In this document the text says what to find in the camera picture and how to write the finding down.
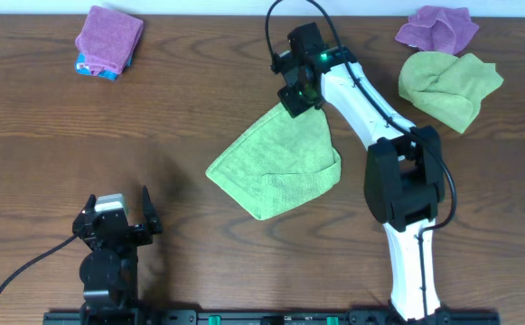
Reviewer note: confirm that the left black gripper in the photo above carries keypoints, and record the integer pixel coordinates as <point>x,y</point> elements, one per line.
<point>147,233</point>

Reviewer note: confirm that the crumpled purple cloth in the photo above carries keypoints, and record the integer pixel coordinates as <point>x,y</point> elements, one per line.
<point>437,28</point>

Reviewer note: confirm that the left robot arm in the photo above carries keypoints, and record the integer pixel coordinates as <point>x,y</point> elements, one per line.
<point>109,272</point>

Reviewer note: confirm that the folded purple cloth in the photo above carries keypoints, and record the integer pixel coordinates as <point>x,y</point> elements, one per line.
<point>107,40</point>

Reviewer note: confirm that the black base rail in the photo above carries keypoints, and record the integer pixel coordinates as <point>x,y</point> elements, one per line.
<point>354,317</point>

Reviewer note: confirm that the olive green crumpled cloth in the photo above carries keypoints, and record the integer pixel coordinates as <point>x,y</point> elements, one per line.
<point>448,88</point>

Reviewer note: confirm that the light green cloth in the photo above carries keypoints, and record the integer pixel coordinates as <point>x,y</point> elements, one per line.
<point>279,163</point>

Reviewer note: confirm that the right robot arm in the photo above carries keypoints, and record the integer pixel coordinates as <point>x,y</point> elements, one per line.
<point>405,176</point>

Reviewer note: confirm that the folded blue cloth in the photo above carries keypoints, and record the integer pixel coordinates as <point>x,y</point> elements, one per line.
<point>104,73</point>

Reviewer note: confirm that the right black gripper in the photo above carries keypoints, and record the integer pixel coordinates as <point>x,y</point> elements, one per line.
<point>294,107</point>

